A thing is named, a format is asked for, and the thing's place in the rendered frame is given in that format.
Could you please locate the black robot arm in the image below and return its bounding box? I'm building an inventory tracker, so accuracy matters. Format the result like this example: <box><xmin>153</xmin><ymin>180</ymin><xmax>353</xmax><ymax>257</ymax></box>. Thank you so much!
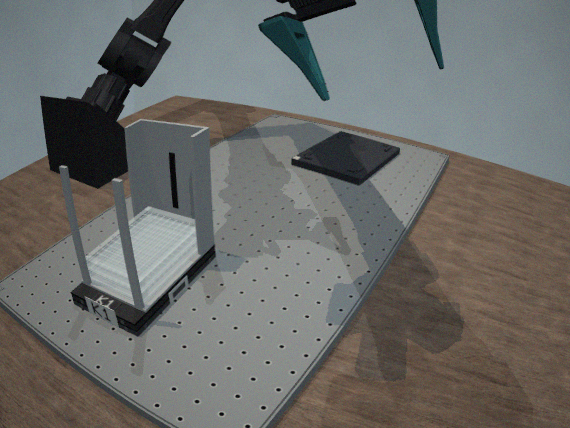
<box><xmin>66</xmin><ymin>0</ymin><xmax>184</xmax><ymax>132</ymax></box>

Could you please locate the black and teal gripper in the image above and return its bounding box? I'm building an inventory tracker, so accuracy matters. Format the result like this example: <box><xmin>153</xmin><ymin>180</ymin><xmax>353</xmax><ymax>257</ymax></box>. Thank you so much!
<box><xmin>258</xmin><ymin>0</ymin><xmax>444</xmax><ymax>101</ymax></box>

